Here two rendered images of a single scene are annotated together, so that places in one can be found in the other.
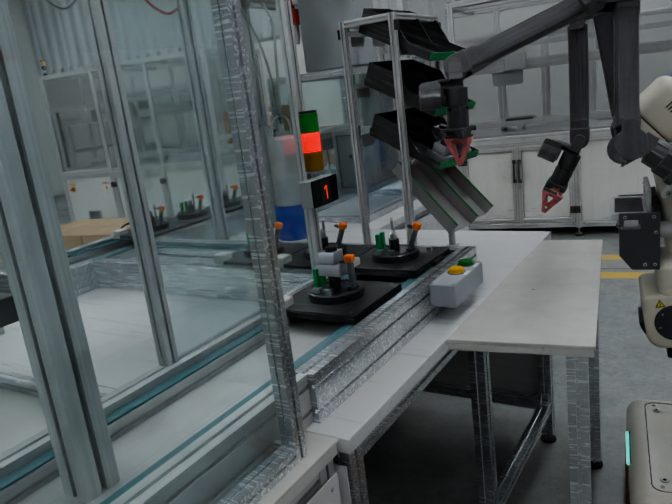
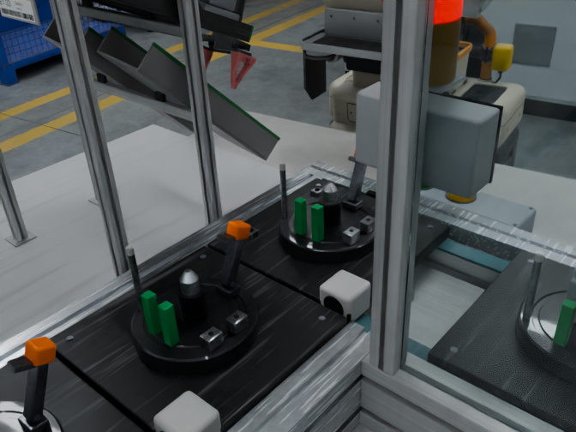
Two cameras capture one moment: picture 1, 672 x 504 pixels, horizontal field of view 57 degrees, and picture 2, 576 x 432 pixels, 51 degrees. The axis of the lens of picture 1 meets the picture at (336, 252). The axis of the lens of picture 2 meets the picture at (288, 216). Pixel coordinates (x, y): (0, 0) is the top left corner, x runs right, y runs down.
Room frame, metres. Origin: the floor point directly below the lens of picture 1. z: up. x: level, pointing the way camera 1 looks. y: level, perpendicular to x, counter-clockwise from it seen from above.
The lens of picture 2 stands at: (1.70, 0.53, 1.43)
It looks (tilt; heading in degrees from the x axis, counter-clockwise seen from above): 31 degrees down; 279
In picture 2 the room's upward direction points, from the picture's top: 3 degrees counter-clockwise
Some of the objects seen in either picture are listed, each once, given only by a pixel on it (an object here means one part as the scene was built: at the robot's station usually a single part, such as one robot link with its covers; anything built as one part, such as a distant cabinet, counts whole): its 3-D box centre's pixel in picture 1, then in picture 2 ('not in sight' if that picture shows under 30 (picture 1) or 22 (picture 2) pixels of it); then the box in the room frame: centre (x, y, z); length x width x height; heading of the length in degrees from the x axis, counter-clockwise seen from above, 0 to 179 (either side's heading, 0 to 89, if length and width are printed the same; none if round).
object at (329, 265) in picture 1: (329, 260); not in sight; (1.48, 0.02, 1.06); 0.08 x 0.04 x 0.07; 55
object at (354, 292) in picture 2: (393, 242); (329, 207); (1.76, -0.17, 1.01); 0.24 x 0.24 x 0.13; 57
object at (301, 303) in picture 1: (337, 298); not in sight; (1.47, 0.01, 0.96); 0.24 x 0.24 x 0.02; 57
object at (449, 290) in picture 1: (457, 282); not in sight; (1.57, -0.31, 0.93); 0.21 x 0.07 x 0.06; 147
